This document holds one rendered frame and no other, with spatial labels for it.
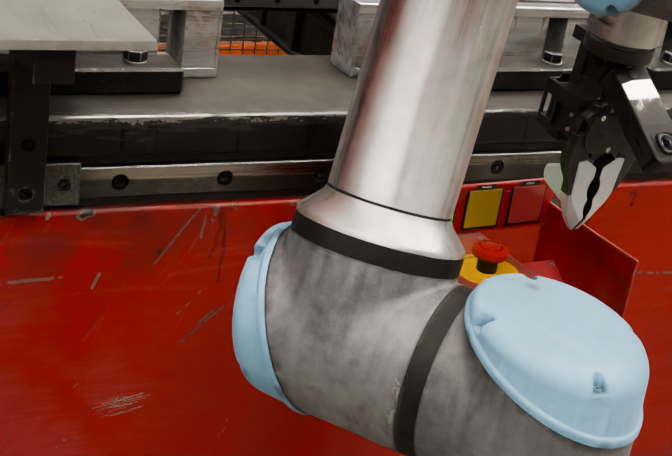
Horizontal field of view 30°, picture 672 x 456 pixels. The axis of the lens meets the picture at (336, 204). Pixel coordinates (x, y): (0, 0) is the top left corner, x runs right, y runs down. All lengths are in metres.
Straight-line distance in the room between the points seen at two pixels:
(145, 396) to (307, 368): 0.75
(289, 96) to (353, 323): 0.72
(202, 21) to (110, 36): 0.30
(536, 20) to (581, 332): 0.96
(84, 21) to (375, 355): 0.56
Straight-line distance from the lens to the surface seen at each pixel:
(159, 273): 1.44
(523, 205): 1.45
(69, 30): 1.19
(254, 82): 1.50
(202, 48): 1.48
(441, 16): 0.78
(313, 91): 1.50
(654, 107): 1.29
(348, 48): 1.57
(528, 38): 1.69
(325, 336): 0.79
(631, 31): 1.27
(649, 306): 1.85
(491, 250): 1.32
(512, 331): 0.74
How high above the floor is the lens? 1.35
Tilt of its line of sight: 23 degrees down
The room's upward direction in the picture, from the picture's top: 9 degrees clockwise
